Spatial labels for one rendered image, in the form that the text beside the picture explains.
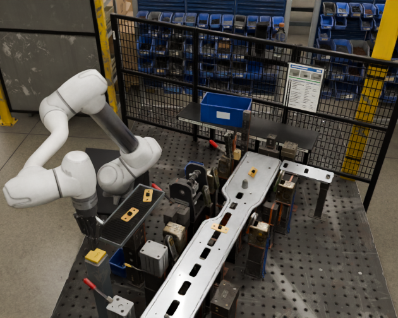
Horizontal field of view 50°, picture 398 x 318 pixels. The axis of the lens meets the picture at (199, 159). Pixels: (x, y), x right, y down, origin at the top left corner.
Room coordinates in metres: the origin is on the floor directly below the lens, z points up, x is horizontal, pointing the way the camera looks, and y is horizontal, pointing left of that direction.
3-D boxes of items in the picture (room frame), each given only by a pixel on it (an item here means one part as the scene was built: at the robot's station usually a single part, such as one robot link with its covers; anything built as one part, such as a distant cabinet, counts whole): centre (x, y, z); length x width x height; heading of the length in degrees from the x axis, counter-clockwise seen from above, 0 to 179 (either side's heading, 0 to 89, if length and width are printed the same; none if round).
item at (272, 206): (1.61, -0.37, 0.84); 0.11 x 0.08 x 0.29; 65
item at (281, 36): (2.48, -0.48, 1.53); 0.06 x 0.06 x 0.20
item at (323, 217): (1.84, -0.71, 0.84); 0.11 x 0.06 x 0.29; 65
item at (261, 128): (2.33, -0.30, 1.01); 0.90 x 0.22 x 0.03; 65
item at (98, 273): (1.13, 0.41, 0.92); 0.08 x 0.08 x 0.44; 65
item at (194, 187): (1.61, 0.04, 0.94); 0.18 x 0.13 x 0.49; 155
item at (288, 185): (1.72, -0.46, 0.87); 0.12 x 0.09 x 0.35; 65
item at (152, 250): (1.20, 0.19, 0.90); 0.13 x 0.10 x 0.41; 65
